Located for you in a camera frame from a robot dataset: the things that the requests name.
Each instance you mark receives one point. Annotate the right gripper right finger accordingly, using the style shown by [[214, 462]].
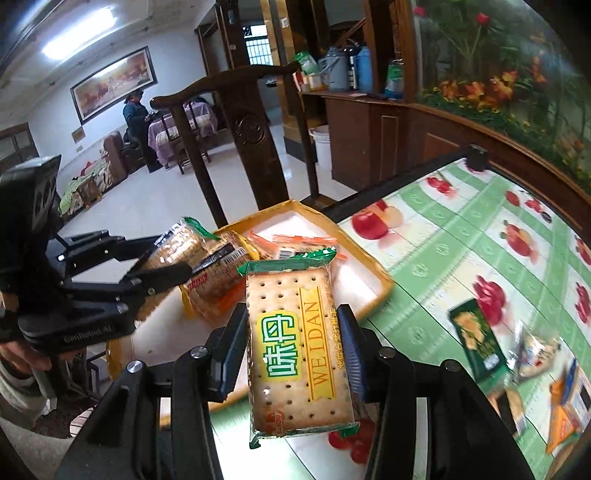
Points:
[[466, 437]]

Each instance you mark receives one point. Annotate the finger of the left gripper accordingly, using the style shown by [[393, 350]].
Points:
[[146, 283], [121, 249]]

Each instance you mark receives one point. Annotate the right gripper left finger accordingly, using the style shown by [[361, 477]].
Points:
[[119, 439]]

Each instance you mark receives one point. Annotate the small green-edged cracker pack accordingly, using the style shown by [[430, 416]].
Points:
[[186, 241]]

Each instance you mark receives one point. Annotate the dark green snack packet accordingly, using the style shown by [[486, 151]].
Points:
[[480, 344]]

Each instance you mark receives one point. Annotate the clear bag beige label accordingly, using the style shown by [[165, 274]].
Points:
[[536, 351]]

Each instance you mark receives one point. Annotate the orange cheese biscuit pack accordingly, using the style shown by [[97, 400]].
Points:
[[561, 427]]

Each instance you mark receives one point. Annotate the Weidan green cracker pack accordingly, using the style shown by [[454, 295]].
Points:
[[298, 383]]

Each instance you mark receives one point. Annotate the brown cracker pack yellow edge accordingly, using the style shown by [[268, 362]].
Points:
[[216, 285]]

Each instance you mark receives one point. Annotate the round crackers clear pack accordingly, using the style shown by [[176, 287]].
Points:
[[508, 404]]

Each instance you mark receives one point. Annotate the long cracker pack orange edge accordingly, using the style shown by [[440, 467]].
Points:
[[285, 246]]

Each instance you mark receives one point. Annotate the blue-edged cracker pack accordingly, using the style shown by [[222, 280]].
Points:
[[576, 397]]

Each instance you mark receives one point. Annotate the grey sleeve left forearm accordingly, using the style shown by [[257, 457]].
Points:
[[22, 402]]

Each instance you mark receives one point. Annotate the person's left hand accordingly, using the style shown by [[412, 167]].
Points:
[[18, 354]]

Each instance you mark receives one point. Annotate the yellow cardboard tray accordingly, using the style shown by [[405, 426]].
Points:
[[361, 281]]

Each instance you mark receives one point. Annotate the brown sofa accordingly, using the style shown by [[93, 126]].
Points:
[[106, 164]]

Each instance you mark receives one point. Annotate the person in blue jacket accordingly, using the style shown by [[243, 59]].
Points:
[[138, 120]]

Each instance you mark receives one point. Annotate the cloth-covered dining table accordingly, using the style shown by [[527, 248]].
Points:
[[168, 133]]

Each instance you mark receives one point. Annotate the green fruit-print tablecloth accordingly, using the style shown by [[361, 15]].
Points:
[[451, 234]]

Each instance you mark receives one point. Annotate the dark wooden chair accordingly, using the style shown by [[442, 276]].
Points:
[[243, 111]]

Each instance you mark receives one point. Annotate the white plastic bucket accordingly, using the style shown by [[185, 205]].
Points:
[[322, 141]]

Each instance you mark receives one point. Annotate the small black table clip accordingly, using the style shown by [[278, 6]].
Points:
[[477, 158]]

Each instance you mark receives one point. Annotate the grey kettle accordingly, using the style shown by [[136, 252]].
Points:
[[335, 70]]

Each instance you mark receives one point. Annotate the blue thermos jug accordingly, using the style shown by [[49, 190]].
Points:
[[364, 71]]

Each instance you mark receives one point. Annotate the floral glass screen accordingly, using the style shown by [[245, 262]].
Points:
[[500, 64]]

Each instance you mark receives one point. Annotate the framed wall painting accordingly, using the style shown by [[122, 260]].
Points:
[[113, 83]]

